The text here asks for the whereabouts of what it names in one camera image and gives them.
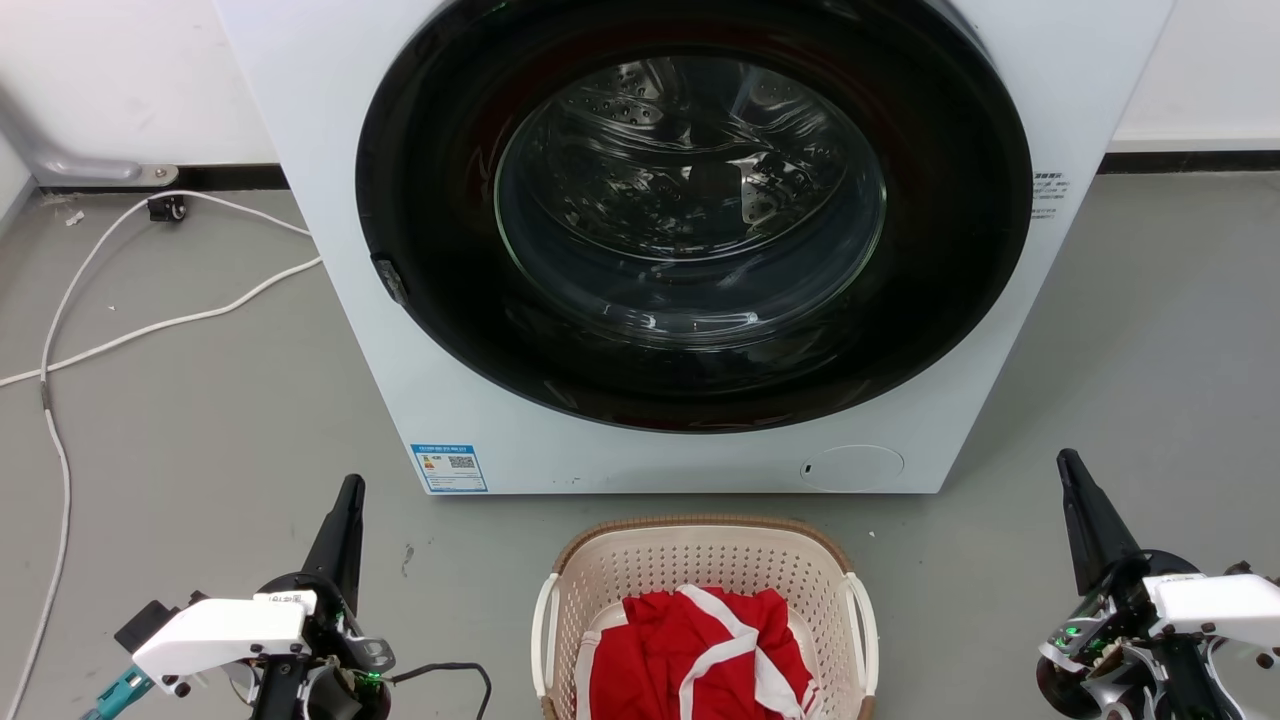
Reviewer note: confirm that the small printed text sticker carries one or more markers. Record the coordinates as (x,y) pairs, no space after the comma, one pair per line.
(1048,195)

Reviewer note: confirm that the red garment with white trim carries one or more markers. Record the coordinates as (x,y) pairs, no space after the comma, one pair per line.
(660,650)

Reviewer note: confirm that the steel washing drum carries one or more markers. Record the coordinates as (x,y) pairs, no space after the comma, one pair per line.
(690,190)

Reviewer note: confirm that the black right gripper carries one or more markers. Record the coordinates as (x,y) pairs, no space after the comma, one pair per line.
(1120,620)

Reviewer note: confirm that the teal connector piece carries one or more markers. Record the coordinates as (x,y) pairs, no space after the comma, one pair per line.
(118,693)

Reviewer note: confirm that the small black wall plug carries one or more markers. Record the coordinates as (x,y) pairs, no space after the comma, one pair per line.
(167,208)

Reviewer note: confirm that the beige plastic laundry basket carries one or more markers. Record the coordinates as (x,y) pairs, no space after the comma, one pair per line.
(700,555)

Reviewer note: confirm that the grey metal wall bracket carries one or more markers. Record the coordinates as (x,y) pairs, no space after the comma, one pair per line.
(70,165)

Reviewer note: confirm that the white front-load washing machine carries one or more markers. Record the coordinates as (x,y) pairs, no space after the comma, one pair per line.
(400,400)

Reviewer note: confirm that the blue energy label sticker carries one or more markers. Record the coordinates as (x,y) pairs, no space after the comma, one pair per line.
(449,468)

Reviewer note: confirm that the round white filter cover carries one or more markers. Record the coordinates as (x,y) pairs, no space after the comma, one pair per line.
(852,468)

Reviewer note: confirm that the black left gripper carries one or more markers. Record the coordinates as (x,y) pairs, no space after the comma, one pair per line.
(335,640)

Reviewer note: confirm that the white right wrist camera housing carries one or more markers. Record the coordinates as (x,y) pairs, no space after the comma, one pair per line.
(1215,603)

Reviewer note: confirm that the round black washer door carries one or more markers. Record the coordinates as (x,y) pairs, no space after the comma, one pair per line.
(440,160)

